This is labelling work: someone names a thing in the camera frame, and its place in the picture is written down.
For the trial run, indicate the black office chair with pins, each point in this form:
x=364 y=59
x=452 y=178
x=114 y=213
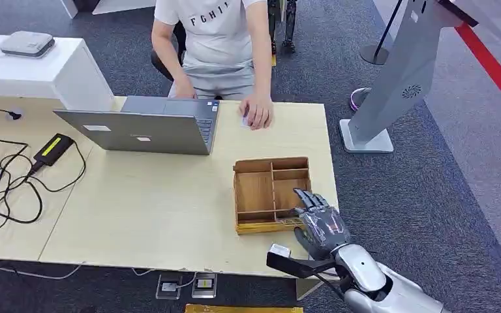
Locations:
x=164 y=65

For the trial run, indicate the black standing robot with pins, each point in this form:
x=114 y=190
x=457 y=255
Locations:
x=288 y=26

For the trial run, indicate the floor socket box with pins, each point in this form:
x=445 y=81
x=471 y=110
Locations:
x=204 y=285
x=169 y=286

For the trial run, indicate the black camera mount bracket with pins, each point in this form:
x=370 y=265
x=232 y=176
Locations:
x=293 y=265

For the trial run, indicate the black stanchion post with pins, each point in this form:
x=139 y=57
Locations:
x=375 y=54

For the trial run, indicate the black power adapter yellow label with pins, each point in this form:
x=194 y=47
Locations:
x=54 y=149

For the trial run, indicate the yellow-edged board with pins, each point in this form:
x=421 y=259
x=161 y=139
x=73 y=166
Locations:
x=242 y=309

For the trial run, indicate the wooden divided box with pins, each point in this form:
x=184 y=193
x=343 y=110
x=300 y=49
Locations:
x=255 y=194

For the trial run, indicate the white cabinet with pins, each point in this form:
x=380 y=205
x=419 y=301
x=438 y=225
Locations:
x=60 y=73

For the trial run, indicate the grey laptop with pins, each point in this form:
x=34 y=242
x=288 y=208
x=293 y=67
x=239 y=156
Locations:
x=146 y=134

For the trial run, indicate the white furniture base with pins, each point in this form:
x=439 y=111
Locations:
x=116 y=5

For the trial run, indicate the grey kiosk stand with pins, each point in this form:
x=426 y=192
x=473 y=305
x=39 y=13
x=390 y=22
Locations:
x=401 y=73

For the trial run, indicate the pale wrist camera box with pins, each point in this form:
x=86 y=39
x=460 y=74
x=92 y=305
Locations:
x=280 y=250

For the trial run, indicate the flat grey device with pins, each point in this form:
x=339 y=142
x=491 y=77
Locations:
x=28 y=43

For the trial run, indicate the person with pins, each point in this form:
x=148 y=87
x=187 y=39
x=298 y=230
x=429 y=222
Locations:
x=220 y=39

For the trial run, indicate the round purple-ringed device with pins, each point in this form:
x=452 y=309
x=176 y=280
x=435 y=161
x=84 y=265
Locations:
x=356 y=97

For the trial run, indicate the person's left hand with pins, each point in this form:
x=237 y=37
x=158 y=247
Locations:
x=257 y=111

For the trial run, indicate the red barrier belt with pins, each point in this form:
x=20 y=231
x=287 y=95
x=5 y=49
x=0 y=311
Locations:
x=492 y=71

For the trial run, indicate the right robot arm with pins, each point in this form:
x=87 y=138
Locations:
x=376 y=281

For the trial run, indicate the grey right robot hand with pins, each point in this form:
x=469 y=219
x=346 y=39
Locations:
x=321 y=226

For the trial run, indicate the person's hand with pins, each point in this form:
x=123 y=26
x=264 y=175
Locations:
x=185 y=90
x=257 y=111

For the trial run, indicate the person's right hand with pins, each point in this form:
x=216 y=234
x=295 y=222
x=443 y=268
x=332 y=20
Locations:
x=185 y=90

